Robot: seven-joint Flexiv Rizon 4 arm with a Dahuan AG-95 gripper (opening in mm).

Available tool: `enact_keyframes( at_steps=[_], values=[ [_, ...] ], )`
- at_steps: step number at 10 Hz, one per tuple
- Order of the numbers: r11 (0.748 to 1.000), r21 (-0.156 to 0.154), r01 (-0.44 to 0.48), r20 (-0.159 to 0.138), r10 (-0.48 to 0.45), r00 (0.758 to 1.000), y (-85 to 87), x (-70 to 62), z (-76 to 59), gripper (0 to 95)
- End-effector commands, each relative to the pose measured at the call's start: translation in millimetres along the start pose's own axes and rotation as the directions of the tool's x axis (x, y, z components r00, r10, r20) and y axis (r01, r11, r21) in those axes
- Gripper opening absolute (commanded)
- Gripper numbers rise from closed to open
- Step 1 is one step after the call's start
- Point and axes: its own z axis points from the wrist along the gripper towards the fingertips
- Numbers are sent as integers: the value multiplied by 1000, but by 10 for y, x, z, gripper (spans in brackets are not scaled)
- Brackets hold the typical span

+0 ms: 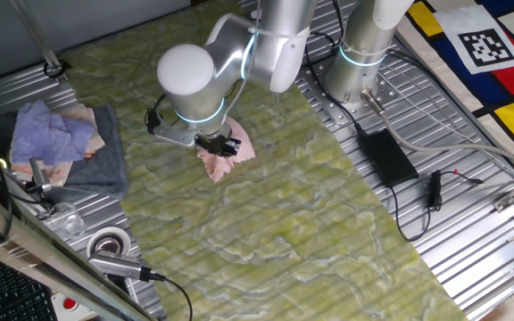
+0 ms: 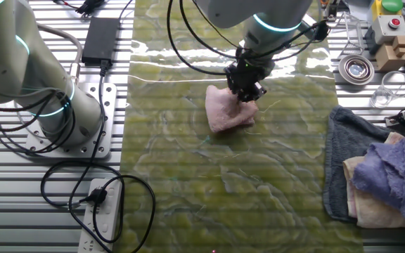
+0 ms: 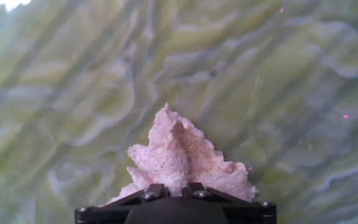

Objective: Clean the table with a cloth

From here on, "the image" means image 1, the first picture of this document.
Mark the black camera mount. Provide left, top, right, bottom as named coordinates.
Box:
left=13, top=180, right=55, bottom=209

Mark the silver ribbed camera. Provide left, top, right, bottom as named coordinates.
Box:
left=87, top=249, right=153, bottom=283

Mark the clear acrylic rod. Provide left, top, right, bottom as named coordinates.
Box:
left=9, top=0, right=69, bottom=86

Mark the purple fluffy cloth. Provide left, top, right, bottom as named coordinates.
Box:
left=11, top=100, right=96, bottom=167

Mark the thick grey robot cable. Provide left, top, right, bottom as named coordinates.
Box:
left=360, top=87, right=514, bottom=175

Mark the black keyboard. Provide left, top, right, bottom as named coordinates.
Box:
left=0, top=256, right=60, bottom=321

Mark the black power cable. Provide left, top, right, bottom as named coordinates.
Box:
left=303, top=30, right=368, bottom=135

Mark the black power adapter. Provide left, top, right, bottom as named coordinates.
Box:
left=356, top=128, right=420, bottom=189

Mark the small metal bracket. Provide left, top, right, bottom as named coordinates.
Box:
left=492, top=192, right=514, bottom=213

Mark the pink fluffy cloth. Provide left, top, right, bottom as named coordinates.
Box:
left=195, top=116, right=257, bottom=184

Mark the small steel bowl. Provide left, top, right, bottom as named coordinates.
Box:
left=86, top=226, right=132, bottom=259

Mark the green marble pattern mat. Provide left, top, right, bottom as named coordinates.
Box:
left=62, top=4, right=470, bottom=321

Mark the aluminium frame bar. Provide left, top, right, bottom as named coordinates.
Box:
left=0, top=182, right=158, bottom=321

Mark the dark grey towel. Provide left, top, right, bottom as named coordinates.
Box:
left=0, top=103, right=129, bottom=202

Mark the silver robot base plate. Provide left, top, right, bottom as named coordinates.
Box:
left=299, top=53, right=401, bottom=128

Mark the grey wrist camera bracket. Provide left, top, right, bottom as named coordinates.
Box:
left=144, top=93, right=198, bottom=150

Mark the black camera cable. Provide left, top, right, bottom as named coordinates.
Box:
left=149, top=271, right=195, bottom=321

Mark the beige cloth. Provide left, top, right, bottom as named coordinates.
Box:
left=9, top=103, right=106, bottom=188

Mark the black cord with red tip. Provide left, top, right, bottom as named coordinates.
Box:
left=389, top=169, right=485, bottom=243

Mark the small grey camera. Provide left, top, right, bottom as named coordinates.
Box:
left=29, top=157, right=54, bottom=193

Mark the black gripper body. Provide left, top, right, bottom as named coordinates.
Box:
left=194, top=132, right=243, bottom=155

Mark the grey box red button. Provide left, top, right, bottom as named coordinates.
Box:
left=51, top=292, right=100, bottom=321

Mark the white paper fiducial marker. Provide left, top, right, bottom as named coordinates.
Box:
left=433, top=4, right=514, bottom=76

